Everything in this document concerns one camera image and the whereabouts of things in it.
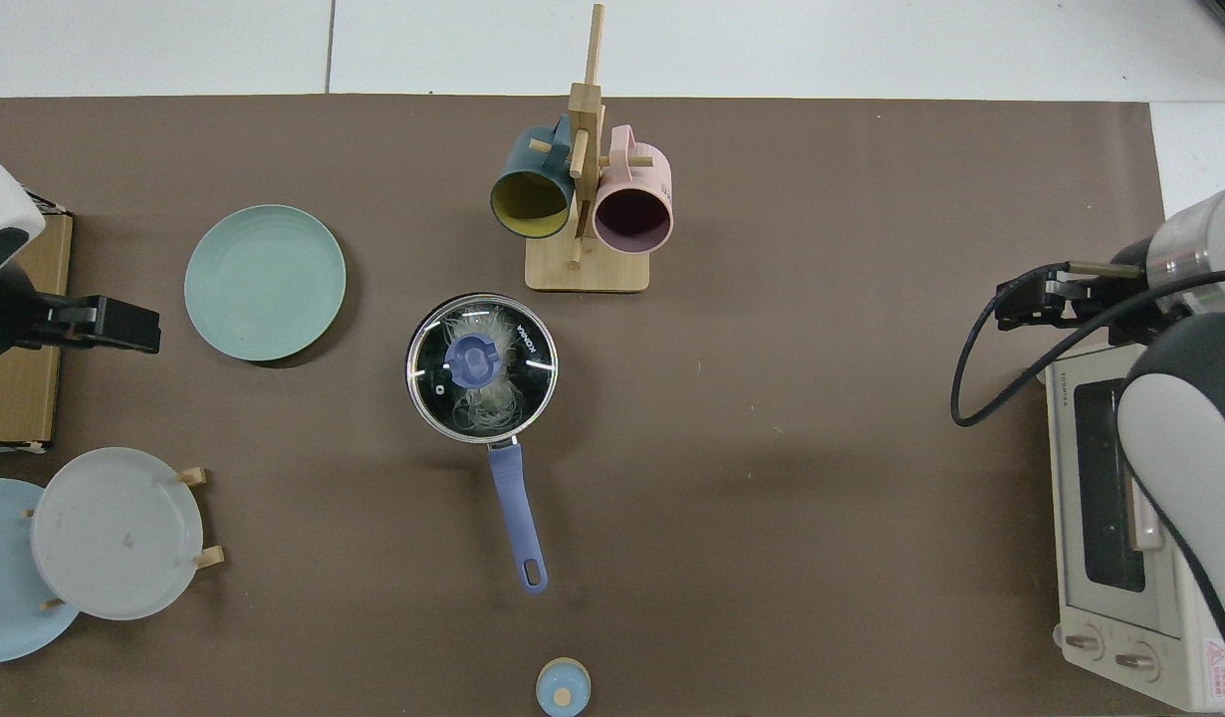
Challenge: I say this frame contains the small blue round bell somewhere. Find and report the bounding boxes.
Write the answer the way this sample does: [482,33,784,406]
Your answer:
[536,657,593,717]

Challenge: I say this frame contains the brown table cloth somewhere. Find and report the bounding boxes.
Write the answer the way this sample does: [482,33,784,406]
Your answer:
[0,95,1179,717]

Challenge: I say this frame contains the dark teal cup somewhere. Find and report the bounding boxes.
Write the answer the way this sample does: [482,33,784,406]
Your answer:
[489,113,577,240]

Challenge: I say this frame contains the light blue plate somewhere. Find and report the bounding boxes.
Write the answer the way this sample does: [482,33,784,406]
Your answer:
[0,478,82,664]

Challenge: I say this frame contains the wooden plate rack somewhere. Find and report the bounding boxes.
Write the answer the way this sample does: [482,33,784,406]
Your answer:
[20,466,226,610]

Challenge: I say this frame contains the glass lid with blue knob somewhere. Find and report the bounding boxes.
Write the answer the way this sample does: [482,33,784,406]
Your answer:
[406,293,560,442]

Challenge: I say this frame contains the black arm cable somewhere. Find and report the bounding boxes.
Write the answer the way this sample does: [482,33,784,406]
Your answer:
[950,261,1225,429]

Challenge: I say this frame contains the pink ribbed cup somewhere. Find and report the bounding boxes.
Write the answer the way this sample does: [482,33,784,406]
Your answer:
[592,124,675,255]

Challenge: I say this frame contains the grey plate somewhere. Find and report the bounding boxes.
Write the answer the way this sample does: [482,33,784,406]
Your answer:
[30,447,205,622]

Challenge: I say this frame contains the black pot with blue handle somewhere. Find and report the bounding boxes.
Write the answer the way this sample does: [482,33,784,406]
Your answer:
[404,292,561,597]

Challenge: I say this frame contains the white vermicelli bundle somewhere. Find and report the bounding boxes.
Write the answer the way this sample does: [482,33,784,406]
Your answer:
[443,309,534,434]

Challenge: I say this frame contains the pale toaster oven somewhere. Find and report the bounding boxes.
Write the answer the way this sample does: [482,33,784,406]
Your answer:
[1044,339,1225,714]

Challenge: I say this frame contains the wooden cup stand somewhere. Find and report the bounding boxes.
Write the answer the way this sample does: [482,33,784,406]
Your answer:
[524,3,653,295]

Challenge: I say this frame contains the pale green plate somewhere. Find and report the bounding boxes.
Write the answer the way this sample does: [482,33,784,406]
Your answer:
[183,204,348,362]

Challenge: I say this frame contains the wire basket with wooden floor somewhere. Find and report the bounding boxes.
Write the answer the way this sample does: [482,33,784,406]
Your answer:
[0,204,76,456]

